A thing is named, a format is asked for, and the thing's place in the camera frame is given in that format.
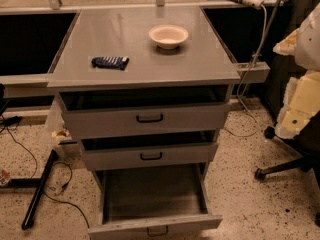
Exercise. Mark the grey bottom drawer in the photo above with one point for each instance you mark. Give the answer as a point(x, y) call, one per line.
point(153, 202)

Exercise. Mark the grey drawer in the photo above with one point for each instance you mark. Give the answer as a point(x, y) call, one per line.
point(149, 150)
point(153, 202)
point(132, 112)

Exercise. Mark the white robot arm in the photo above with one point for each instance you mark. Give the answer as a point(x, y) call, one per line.
point(302, 97)

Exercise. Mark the grey top drawer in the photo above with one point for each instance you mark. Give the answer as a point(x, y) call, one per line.
point(132, 112)

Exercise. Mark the grey drawer cabinet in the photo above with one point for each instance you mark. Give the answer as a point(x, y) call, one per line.
point(124, 32)

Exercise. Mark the grey middle drawer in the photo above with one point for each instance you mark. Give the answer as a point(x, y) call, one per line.
point(149, 150)

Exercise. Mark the clear plastic bag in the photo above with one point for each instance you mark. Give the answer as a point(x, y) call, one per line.
point(55, 126)

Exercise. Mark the black metal floor stand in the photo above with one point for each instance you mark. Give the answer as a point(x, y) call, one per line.
point(38, 185)

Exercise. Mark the black office chair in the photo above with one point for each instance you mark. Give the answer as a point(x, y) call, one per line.
point(290, 168)

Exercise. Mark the grey aluminium frame rail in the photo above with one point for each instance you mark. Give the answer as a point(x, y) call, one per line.
point(256, 74)

